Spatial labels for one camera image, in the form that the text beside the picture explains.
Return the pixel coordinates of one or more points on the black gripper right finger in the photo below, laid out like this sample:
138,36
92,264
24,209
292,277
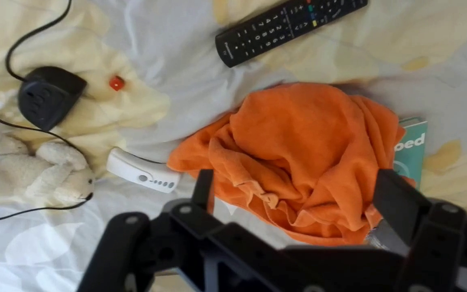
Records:
433,243

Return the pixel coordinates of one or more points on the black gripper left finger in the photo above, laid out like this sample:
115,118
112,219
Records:
117,248

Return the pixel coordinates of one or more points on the orange fleece throw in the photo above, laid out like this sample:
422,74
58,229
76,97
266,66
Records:
298,151

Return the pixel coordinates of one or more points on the white small remote control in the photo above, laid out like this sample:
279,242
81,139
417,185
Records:
136,169

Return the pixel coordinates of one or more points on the teal paperback book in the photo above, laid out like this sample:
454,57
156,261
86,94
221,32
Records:
412,156

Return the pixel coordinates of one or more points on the small orange plastic piece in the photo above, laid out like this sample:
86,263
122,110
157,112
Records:
117,83

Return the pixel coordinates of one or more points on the black power adapter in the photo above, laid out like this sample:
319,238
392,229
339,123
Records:
49,97

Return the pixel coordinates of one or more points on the grey yellow leaf duvet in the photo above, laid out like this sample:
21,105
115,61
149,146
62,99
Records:
190,81

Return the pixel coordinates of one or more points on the black TV remote control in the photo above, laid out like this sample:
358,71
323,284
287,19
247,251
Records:
276,29

